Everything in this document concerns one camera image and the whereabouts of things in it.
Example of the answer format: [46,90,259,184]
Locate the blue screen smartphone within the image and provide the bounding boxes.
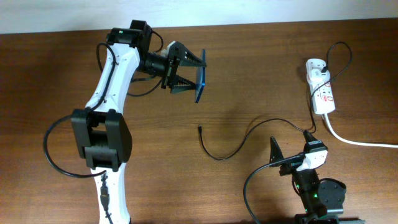
[195,49,206,103]

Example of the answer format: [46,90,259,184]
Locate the white charger adapter plug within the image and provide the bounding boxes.
[307,68,330,85]

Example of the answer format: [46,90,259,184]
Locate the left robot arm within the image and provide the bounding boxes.
[71,20,206,223]

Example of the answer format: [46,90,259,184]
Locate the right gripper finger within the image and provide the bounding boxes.
[269,136,284,165]
[303,130,317,143]

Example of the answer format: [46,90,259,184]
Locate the white power strip cord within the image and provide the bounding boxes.
[322,113,398,149]

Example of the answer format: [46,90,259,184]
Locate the black phone charger cable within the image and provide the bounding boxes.
[198,41,353,162]

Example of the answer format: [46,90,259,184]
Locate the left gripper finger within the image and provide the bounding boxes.
[172,42,206,67]
[170,75,197,94]

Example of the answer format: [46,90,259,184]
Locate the white power strip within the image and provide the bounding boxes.
[305,58,335,114]

